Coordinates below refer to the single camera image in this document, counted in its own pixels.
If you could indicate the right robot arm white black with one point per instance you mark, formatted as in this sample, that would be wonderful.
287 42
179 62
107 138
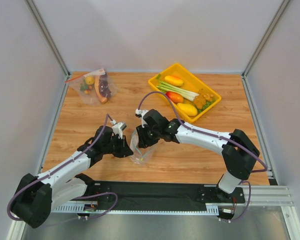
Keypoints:
237 150

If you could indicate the left aluminium frame post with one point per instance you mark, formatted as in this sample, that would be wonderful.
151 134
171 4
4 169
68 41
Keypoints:
34 10

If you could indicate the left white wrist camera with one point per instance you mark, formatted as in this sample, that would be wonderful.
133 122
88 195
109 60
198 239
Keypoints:
118 128

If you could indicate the right aluminium frame post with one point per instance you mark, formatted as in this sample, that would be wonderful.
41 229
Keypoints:
266 36

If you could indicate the fake yellow mango lower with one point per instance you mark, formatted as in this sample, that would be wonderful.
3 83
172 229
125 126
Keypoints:
188 109

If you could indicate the fake orange mango upper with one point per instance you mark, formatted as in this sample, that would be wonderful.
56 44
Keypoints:
174 80

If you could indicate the fake yellow apple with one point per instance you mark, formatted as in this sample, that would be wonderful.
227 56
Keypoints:
90 80

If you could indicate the blue zip top bag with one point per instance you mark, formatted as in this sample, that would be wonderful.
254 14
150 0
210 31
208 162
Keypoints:
138 153

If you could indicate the fake orange sausage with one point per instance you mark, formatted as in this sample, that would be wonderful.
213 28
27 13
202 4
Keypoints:
101 99

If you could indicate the fake fried chicken pieces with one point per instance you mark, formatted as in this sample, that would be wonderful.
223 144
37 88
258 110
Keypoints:
200 100

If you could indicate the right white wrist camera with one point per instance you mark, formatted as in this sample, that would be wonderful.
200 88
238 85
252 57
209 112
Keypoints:
140 114

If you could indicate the red zip top bag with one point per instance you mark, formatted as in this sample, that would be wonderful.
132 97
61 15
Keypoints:
94 88

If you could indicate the aluminium frame post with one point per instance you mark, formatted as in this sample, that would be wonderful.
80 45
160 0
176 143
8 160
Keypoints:
266 36
34 10

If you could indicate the fake purple grapes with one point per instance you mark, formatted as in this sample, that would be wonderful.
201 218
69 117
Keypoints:
103 86

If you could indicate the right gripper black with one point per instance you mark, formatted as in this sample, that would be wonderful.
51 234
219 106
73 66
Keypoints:
145 136

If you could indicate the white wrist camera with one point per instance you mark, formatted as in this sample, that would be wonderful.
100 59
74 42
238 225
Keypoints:
140 114
118 128

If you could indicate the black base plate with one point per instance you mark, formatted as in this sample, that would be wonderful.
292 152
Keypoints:
165 195

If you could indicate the white cable duct rail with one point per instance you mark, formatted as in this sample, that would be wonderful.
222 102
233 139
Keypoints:
80 207

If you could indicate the yellow plastic tray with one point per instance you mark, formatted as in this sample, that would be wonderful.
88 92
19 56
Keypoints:
190 83

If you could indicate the fake red mango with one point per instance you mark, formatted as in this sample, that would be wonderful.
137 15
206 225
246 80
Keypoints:
175 97

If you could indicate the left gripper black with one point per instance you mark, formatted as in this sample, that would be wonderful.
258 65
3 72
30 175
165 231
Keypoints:
122 148

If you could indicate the fake celery stalk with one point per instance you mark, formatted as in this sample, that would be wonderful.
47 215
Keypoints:
169 87

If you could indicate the fake green lettuce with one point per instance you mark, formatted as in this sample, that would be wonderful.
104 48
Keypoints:
208 103

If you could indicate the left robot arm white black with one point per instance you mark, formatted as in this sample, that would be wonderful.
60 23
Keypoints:
37 195

